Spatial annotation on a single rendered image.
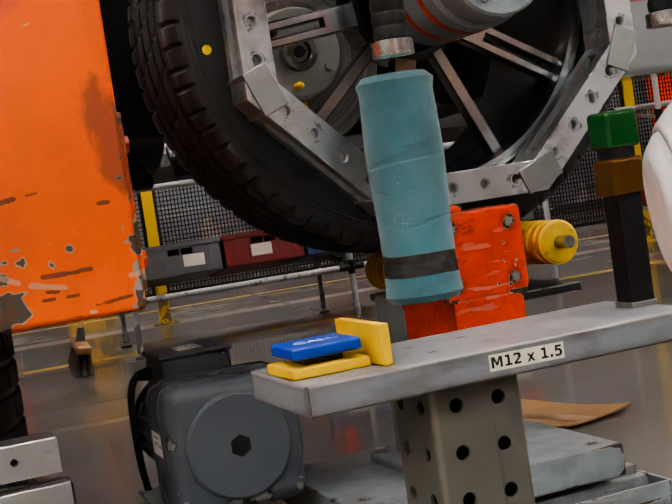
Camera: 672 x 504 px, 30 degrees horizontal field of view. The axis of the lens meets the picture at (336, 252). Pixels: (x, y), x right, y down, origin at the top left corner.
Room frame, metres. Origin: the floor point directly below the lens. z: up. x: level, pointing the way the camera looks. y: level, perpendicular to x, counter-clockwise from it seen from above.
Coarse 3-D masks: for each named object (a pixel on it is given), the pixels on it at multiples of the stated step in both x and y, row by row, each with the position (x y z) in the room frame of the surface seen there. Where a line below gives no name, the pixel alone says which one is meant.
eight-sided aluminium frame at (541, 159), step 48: (240, 0) 1.47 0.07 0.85; (624, 0) 1.65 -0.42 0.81; (240, 48) 1.47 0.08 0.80; (624, 48) 1.65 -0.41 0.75; (240, 96) 1.49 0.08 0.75; (288, 96) 1.48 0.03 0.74; (576, 96) 1.62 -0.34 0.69; (288, 144) 1.53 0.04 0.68; (336, 144) 1.50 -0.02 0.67; (528, 144) 1.64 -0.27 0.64; (576, 144) 1.62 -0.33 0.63; (480, 192) 1.57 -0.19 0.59; (528, 192) 1.59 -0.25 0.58
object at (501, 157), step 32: (352, 0) 1.63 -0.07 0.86; (544, 0) 1.79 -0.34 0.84; (576, 0) 1.73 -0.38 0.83; (320, 32) 1.61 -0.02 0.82; (352, 32) 1.65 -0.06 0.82; (480, 32) 1.69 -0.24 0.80; (512, 32) 1.88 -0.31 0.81; (544, 32) 1.79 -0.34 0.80; (576, 32) 1.72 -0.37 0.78; (352, 64) 1.63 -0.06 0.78; (384, 64) 1.68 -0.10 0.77; (416, 64) 1.66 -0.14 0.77; (448, 64) 1.68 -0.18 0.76; (512, 64) 1.72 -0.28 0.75; (544, 64) 1.73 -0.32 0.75; (512, 96) 1.82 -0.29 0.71; (544, 96) 1.72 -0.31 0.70; (480, 128) 1.69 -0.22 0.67; (512, 128) 1.74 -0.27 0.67; (448, 160) 1.83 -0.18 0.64; (480, 160) 1.71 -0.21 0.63
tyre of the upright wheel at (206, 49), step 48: (144, 0) 1.62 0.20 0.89; (192, 0) 1.54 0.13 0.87; (144, 48) 1.66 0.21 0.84; (192, 48) 1.53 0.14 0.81; (144, 96) 1.72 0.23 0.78; (192, 96) 1.54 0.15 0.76; (192, 144) 1.63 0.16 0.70; (240, 144) 1.55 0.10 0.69; (240, 192) 1.62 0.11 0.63; (288, 192) 1.57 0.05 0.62; (336, 192) 1.59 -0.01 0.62; (288, 240) 1.76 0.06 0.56; (336, 240) 1.62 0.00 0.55
